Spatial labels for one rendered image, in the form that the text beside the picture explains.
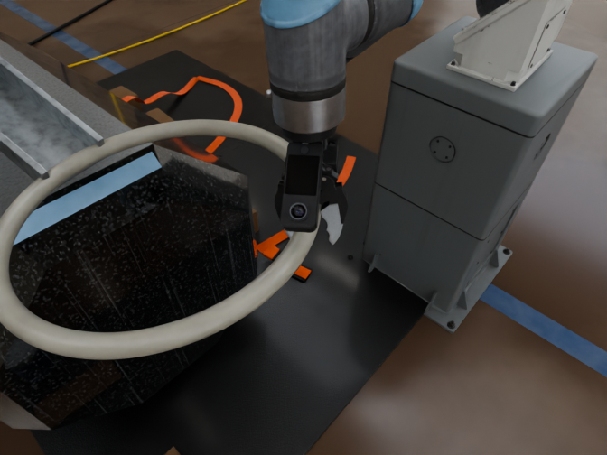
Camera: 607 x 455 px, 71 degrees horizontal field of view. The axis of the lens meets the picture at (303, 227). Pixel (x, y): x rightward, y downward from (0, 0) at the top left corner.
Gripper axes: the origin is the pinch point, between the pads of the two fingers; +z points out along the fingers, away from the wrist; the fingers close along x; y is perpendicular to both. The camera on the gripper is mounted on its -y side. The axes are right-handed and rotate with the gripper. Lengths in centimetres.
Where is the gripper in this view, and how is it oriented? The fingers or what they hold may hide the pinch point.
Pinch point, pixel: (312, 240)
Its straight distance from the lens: 66.6
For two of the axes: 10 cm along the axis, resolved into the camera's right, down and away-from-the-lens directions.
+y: 1.0, -7.0, 7.1
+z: 0.5, 7.2, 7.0
